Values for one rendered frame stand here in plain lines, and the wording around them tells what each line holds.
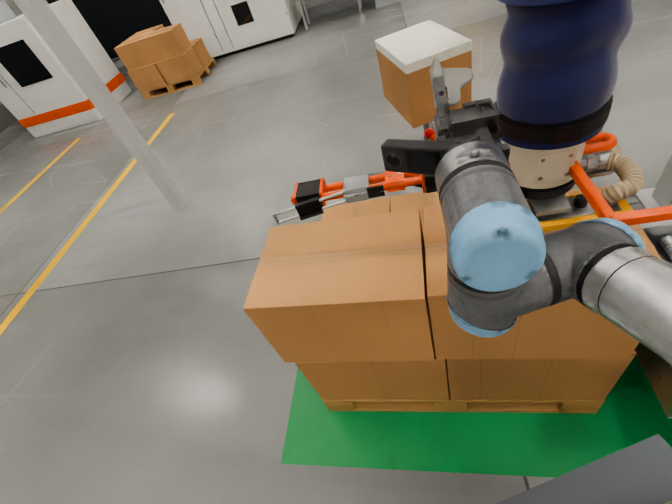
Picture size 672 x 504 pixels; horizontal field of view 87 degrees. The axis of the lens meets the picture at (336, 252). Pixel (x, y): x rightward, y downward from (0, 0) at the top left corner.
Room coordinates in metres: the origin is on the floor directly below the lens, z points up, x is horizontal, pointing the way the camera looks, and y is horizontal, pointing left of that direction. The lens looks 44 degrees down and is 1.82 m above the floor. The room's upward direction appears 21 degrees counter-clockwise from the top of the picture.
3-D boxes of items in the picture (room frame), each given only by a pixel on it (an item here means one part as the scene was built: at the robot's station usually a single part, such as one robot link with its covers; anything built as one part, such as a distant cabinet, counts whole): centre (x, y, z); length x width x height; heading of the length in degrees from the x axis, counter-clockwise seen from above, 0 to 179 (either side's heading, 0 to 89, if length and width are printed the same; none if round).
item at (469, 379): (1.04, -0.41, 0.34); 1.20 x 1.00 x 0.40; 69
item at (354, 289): (0.88, 0.01, 0.74); 0.60 x 0.40 x 0.40; 68
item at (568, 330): (0.66, -0.55, 0.74); 0.60 x 0.40 x 0.40; 67
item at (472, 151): (0.35, -0.20, 1.52); 0.09 x 0.05 x 0.10; 71
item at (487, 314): (0.26, -0.18, 1.40); 0.12 x 0.09 x 0.12; 88
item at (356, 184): (0.81, -0.12, 1.24); 0.07 x 0.07 x 0.04; 71
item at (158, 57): (7.89, 1.60, 0.45); 1.21 x 1.02 x 0.90; 71
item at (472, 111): (0.42, -0.23, 1.52); 0.12 x 0.09 x 0.08; 161
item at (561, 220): (0.57, -0.53, 1.14); 0.34 x 0.10 x 0.05; 71
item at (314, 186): (0.85, 0.01, 1.24); 0.08 x 0.07 x 0.05; 71
